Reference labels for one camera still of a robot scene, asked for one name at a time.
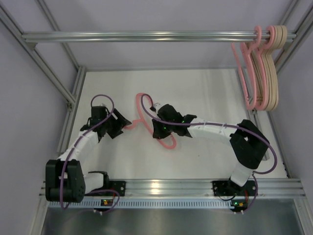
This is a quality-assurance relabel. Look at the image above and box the pink hanger pile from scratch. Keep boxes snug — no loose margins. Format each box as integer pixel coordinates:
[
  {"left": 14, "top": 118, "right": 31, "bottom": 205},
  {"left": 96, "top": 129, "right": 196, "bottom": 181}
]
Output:
[
  {"left": 240, "top": 25, "right": 276, "bottom": 111},
  {"left": 231, "top": 25, "right": 262, "bottom": 110}
]

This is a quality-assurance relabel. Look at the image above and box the beige hanger bottom pile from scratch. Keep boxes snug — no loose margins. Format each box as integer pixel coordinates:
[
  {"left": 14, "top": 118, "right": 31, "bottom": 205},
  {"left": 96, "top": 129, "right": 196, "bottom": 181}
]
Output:
[{"left": 259, "top": 25, "right": 285, "bottom": 112}]

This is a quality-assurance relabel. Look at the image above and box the beige hanger pile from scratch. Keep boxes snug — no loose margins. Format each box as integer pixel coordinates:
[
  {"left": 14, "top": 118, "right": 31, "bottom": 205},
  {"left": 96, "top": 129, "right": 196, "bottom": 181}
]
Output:
[
  {"left": 251, "top": 25, "right": 278, "bottom": 111},
  {"left": 261, "top": 25, "right": 288, "bottom": 112},
  {"left": 259, "top": 25, "right": 285, "bottom": 112}
]

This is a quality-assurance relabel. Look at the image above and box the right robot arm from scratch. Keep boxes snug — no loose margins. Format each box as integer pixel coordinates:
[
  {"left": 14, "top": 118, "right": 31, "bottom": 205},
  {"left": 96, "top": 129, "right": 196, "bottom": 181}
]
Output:
[{"left": 150, "top": 104, "right": 268, "bottom": 187}]

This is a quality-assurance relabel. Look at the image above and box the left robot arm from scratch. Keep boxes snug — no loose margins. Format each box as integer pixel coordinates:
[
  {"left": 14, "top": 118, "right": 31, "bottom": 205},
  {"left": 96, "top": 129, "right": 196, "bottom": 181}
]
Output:
[{"left": 45, "top": 106, "right": 131, "bottom": 203}]

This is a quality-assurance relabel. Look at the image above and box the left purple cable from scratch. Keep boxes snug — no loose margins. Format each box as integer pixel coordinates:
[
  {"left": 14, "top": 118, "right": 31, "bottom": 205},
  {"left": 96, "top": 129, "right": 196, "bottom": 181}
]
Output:
[{"left": 60, "top": 94, "right": 121, "bottom": 211}]

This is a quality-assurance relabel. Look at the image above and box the purple cable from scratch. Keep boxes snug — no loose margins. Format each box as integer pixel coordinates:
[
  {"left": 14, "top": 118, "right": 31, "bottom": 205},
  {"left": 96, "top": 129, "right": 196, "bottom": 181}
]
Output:
[
  {"left": 140, "top": 94, "right": 278, "bottom": 209},
  {"left": 60, "top": 94, "right": 121, "bottom": 211}
]

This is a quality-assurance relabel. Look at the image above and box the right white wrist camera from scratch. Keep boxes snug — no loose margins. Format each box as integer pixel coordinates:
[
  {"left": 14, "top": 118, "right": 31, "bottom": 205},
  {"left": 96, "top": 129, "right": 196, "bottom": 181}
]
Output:
[{"left": 150, "top": 103, "right": 161, "bottom": 113}]

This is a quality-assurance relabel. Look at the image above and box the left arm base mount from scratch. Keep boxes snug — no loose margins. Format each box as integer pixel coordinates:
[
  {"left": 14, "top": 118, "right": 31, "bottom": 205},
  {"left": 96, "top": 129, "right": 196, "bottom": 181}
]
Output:
[{"left": 105, "top": 180, "right": 126, "bottom": 197}]

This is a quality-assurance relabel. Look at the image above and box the perforated cable duct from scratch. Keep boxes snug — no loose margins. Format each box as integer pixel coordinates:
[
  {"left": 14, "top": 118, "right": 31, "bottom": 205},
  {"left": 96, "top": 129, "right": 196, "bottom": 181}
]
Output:
[{"left": 47, "top": 197, "right": 235, "bottom": 209}]

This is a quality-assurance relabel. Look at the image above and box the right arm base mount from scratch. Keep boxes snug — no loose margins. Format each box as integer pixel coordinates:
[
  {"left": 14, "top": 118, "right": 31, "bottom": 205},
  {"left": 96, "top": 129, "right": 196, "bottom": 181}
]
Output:
[{"left": 212, "top": 180, "right": 256, "bottom": 197}]

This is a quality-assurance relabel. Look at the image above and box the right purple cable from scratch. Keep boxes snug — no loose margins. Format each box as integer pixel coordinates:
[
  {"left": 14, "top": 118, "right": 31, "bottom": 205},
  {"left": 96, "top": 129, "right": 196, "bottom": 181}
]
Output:
[{"left": 140, "top": 94, "right": 278, "bottom": 209}]

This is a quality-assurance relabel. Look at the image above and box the aluminium frame structure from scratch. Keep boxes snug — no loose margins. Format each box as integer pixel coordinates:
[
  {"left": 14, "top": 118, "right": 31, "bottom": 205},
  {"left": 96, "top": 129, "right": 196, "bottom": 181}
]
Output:
[{"left": 0, "top": 0, "right": 313, "bottom": 179}]

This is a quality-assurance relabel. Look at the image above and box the aluminium hanging rail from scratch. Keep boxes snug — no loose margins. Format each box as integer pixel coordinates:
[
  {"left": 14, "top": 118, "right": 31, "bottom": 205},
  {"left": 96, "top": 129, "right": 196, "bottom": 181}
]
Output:
[{"left": 21, "top": 30, "right": 297, "bottom": 44}]

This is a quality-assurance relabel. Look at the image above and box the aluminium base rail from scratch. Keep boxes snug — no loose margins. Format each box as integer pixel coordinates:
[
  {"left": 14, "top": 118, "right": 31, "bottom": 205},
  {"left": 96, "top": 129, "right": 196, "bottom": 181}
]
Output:
[{"left": 39, "top": 178, "right": 306, "bottom": 198}]

